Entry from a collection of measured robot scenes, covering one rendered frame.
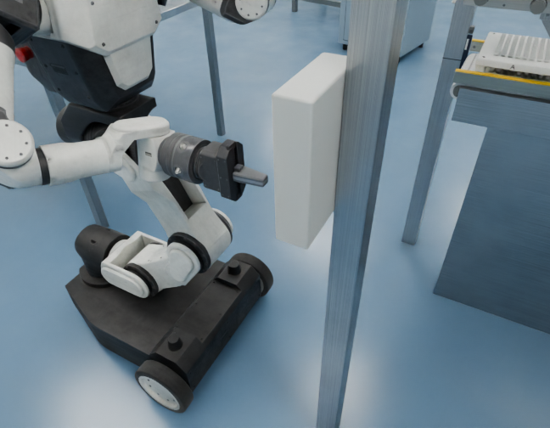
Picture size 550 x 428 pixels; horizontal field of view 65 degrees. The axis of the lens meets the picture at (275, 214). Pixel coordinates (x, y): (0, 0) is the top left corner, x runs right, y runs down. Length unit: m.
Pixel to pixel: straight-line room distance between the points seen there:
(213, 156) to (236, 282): 0.86
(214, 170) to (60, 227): 1.65
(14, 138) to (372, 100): 0.56
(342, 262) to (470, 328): 1.05
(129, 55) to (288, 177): 0.56
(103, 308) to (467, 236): 1.32
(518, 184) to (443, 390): 0.72
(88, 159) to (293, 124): 0.41
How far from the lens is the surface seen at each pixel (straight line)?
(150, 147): 0.88
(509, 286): 1.80
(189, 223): 1.19
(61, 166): 0.84
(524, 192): 1.55
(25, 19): 0.94
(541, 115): 1.38
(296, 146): 0.60
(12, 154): 0.81
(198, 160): 0.82
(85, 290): 1.77
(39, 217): 2.50
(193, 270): 1.25
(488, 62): 1.35
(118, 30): 1.03
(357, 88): 0.66
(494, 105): 1.37
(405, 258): 2.01
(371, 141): 0.68
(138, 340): 1.56
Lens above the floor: 1.40
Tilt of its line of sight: 40 degrees down
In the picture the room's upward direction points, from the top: 2 degrees counter-clockwise
